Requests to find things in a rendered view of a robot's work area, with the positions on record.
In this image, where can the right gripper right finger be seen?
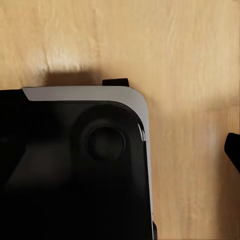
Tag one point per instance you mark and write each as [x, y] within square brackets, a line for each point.
[232, 149]

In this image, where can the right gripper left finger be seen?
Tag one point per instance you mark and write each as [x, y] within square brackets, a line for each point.
[12, 149]

